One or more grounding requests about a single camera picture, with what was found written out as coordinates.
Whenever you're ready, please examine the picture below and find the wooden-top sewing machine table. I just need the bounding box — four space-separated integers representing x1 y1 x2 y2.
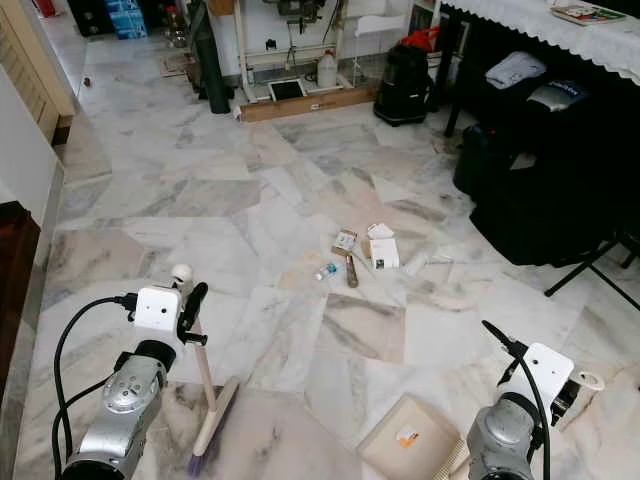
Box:
210 0 436 101

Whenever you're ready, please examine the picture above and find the white plastic jug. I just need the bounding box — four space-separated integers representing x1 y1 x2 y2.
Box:
315 50 339 89

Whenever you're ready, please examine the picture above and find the beige long-handled dustpan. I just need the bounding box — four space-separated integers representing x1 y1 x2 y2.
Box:
357 368 608 480

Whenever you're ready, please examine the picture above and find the colourful book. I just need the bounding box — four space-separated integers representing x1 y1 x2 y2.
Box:
550 3 631 26

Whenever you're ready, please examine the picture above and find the flat white packet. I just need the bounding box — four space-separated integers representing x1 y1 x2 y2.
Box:
370 238 401 271

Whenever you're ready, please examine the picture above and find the black sewing machine pedal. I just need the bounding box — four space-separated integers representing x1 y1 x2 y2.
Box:
268 80 306 103

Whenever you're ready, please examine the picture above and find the table with white lace cloth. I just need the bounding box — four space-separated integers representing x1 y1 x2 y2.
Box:
435 0 640 136

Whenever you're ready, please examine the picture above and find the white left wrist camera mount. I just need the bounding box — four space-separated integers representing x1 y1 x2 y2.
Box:
133 287 183 336

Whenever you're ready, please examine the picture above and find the large black case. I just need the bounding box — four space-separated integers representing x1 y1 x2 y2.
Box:
468 95 640 266

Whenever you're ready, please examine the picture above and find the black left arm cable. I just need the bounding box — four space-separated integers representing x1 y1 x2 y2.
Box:
35 295 141 480

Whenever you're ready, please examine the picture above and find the blue box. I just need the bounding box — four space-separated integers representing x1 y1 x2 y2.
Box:
105 0 151 41

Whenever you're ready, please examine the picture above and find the small brown white carton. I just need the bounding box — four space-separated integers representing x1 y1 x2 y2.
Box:
332 230 359 256

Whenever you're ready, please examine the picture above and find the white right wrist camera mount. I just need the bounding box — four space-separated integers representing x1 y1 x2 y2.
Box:
512 342 576 401

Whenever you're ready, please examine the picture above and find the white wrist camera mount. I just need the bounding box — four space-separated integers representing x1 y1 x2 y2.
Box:
133 287 183 336
512 342 576 401

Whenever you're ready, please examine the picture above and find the long wooden plank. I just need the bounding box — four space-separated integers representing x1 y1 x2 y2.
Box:
240 83 381 123

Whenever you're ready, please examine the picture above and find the clear plastic wrapper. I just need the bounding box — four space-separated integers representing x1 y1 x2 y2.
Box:
405 250 456 276

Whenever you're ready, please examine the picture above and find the red bag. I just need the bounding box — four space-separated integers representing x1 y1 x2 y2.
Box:
400 27 441 53

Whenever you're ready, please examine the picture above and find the black folding chair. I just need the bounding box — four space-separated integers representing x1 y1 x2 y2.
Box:
545 225 640 298

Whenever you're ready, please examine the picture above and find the black rolled mat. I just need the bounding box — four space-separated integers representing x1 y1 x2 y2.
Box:
195 0 236 114

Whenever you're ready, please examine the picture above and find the light wooden door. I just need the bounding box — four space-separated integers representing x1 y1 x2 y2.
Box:
0 0 76 146

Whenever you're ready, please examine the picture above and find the black vacuum cleaner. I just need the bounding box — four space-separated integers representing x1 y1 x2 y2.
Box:
373 45 436 126

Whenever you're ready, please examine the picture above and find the beige long-handled broom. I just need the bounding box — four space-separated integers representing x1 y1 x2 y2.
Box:
170 263 243 476

